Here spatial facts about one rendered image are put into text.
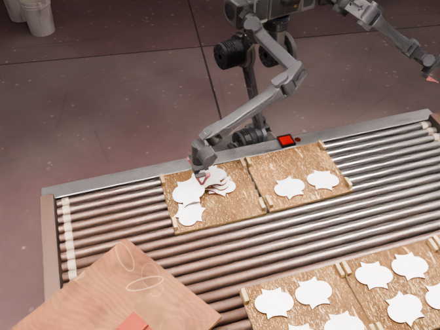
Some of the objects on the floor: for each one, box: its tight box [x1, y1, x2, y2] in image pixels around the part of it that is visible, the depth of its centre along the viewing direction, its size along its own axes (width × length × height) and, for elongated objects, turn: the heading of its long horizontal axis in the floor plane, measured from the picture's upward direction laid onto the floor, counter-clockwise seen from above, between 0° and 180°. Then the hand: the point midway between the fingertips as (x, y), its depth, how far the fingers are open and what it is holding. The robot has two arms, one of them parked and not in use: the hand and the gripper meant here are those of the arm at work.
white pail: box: [18, 0, 55, 37], centre depth 494 cm, size 30×30×37 cm
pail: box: [3, 0, 27, 22], centre depth 515 cm, size 30×30×37 cm
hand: (198, 176), depth 215 cm, fingers open, 9 cm apart
